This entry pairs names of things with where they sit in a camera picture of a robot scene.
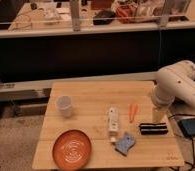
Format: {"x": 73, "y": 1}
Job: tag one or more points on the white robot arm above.
{"x": 173, "y": 81}

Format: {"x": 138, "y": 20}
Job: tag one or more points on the white remote controller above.
{"x": 113, "y": 121}

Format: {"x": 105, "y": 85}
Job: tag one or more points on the clear plastic cup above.
{"x": 64, "y": 105}

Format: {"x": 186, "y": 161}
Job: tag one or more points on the orange carrot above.
{"x": 133, "y": 110}

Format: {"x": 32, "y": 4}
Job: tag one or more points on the small white cube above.
{"x": 113, "y": 140}

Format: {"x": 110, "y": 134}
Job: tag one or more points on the blue grey sponge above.
{"x": 125, "y": 143}

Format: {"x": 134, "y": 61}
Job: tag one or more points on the black bag on shelf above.
{"x": 103, "y": 17}

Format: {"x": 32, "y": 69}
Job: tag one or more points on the orange ceramic plate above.
{"x": 71, "y": 150}

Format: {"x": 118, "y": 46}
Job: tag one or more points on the orange tool on shelf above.
{"x": 125, "y": 14}

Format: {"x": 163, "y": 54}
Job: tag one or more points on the black power adapter box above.
{"x": 187, "y": 127}

